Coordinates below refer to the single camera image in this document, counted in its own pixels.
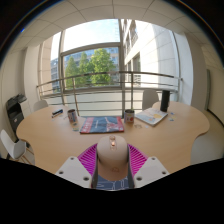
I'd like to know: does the printed mug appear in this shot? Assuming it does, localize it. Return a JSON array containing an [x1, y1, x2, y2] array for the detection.
[[67, 108, 79, 125]]

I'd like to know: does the red and blue magazine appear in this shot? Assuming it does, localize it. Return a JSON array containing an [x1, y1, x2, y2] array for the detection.
[[79, 115, 125, 135]]

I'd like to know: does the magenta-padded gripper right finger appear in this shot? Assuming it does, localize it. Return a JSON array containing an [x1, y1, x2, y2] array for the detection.
[[127, 143, 170, 190]]

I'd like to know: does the white computer mouse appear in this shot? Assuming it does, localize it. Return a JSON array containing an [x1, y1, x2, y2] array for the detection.
[[96, 134, 130, 182]]

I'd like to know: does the metal balcony railing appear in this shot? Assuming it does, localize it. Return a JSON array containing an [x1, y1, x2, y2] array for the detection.
[[35, 70, 184, 116]]

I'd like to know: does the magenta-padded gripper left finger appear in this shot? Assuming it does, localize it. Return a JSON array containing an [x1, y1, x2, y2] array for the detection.
[[54, 143, 100, 190]]

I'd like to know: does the white chair with wooden legs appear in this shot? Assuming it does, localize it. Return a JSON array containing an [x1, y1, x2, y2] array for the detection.
[[0, 129, 34, 164]]

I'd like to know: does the dark stapler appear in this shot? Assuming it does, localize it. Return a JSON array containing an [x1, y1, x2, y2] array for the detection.
[[51, 108, 64, 119]]

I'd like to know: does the open booklet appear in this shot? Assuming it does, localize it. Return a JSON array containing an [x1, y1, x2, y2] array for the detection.
[[134, 107, 169, 127]]

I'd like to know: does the black speaker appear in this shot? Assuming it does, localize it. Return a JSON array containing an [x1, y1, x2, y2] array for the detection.
[[159, 89, 171, 113]]

